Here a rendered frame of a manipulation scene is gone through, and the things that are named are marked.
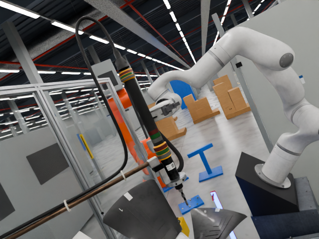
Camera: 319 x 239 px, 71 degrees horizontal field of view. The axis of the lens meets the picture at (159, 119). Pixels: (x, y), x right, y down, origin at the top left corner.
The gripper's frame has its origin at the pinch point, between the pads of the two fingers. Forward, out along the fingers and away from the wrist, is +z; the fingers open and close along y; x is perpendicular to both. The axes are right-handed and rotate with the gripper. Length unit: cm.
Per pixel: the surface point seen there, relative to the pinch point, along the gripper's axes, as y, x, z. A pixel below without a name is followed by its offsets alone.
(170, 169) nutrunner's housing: -1.0, -16.2, 8.4
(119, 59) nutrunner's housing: -1.1, 19.2, 8.0
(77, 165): 70, -12, -36
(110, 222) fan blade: 24.2, -25.4, 12.1
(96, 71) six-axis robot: 188, 99, -322
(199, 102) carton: 120, -89, -900
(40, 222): 29.6, -11.6, 28.7
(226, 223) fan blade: -6.0, -47.3, -6.2
